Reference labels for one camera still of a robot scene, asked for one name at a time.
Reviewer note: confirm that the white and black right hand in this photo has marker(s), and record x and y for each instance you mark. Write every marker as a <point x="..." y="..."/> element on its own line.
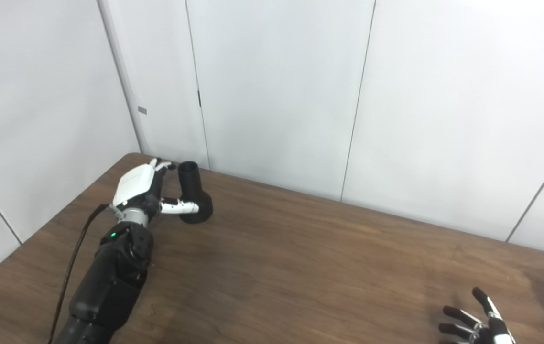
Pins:
<point x="492" y="329"/>

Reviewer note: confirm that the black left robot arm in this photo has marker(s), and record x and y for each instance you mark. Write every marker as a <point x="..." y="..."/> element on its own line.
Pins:
<point x="109" y="286"/>

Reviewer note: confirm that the white and black left hand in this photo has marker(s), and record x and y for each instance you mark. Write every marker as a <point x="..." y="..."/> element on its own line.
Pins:
<point x="133" y="186"/>

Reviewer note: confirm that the black flared nozzle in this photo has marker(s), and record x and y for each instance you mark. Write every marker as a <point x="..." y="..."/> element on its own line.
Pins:
<point x="190" y="186"/>

